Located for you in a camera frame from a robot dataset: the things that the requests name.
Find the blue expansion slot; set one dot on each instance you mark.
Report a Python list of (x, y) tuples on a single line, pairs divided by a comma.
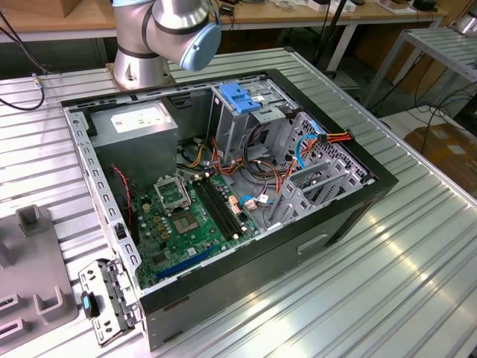
[(186, 263)]

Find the black RAM slot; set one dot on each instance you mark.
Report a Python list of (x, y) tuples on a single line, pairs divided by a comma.
[(225, 205), (220, 205), (214, 205), (209, 205)]

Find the hinged metal slot bracket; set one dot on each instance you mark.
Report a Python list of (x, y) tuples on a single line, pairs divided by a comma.
[(112, 294)]

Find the blue black latch tab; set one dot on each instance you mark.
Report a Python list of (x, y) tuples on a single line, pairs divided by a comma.
[(88, 305)]

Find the brown cardboard box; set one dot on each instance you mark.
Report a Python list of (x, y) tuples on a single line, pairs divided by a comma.
[(443, 160)]

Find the grey metal drive cage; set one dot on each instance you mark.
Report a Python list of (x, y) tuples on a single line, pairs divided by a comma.
[(231, 130)]

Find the green motherboard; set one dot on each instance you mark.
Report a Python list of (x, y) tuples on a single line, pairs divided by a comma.
[(194, 242)]

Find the cream board power connector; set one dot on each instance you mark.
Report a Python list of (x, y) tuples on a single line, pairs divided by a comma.
[(234, 205)]

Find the grey parts rack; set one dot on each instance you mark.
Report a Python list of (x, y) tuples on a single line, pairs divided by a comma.
[(33, 268)]

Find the wooden desk white frame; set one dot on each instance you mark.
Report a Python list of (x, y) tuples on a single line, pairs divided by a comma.
[(283, 15)]

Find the black PC case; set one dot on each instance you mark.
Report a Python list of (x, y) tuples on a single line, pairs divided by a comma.
[(242, 276)]

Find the black stand pole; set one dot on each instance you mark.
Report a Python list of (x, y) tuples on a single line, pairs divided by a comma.
[(329, 33)]

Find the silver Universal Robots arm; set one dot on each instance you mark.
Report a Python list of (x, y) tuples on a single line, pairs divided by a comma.
[(167, 22)]

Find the small black rail latch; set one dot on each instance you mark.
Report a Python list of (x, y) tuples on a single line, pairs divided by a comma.
[(120, 231)]

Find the CPU socket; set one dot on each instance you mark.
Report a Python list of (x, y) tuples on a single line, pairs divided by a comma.
[(183, 223)]

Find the grey power supply unit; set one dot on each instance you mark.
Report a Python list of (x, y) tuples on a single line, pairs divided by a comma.
[(134, 156)]

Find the shiny silver cylinder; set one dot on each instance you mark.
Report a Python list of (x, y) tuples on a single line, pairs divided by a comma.
[(467, 25)]

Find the blue plastic drive latch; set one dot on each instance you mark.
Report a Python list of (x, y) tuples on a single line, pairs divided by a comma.
[(238, 98)]

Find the grey metal disk bay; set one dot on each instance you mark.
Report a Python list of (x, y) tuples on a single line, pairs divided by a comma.
[(298, 205)]

